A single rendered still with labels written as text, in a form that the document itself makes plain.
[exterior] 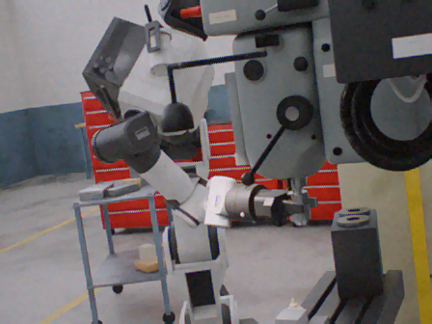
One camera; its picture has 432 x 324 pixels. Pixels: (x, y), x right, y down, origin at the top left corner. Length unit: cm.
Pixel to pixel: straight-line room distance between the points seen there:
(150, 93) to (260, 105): 50
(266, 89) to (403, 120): 29
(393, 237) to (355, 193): 26
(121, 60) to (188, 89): 20
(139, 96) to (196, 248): 60
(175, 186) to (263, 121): 52
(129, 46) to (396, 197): 172
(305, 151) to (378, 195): 189
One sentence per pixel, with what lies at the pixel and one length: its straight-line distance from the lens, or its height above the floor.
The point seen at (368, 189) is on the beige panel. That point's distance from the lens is 338.
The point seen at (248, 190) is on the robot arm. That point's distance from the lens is 168.
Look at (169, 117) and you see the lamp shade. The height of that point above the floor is 147.
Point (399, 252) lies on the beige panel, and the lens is 344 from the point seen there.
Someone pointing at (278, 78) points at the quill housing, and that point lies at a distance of 150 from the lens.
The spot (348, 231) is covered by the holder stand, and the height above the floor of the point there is 108.
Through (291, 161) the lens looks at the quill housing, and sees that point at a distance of 153.
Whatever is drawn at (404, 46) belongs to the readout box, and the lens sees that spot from 117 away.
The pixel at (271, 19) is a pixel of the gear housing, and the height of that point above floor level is 164.
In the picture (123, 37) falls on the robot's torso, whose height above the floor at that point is 168.
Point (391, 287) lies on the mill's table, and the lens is 207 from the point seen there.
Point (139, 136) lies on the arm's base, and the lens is 189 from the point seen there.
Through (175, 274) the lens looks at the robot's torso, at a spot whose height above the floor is 92.
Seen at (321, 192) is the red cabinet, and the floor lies 33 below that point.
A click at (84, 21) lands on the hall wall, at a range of 1242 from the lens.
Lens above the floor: 158
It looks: 8 degrees down
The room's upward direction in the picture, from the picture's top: 8 degrees counter-clockwise
